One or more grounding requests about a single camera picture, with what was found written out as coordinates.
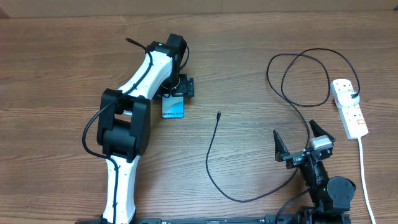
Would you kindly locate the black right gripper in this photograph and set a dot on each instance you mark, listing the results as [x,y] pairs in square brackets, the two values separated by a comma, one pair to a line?
[293,159]

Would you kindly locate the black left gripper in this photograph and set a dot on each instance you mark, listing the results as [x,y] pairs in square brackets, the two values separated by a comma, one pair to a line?
[184,87]

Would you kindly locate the blue Galaxy smartphone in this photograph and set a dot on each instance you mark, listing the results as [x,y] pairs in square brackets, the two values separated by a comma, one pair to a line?
[173,107]

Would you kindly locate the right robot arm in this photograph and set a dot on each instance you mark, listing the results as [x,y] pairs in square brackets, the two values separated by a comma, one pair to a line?
[331,196]

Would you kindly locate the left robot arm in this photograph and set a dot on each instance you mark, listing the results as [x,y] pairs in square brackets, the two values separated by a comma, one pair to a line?
[123,129]

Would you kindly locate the white charger plug adapter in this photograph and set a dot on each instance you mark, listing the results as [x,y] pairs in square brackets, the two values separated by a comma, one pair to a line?
[346,99]

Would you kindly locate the white power strip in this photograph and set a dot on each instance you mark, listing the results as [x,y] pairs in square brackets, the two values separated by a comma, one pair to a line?
[352,118]

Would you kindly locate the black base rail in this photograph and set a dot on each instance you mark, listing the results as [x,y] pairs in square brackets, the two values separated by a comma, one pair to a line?
[211,221]

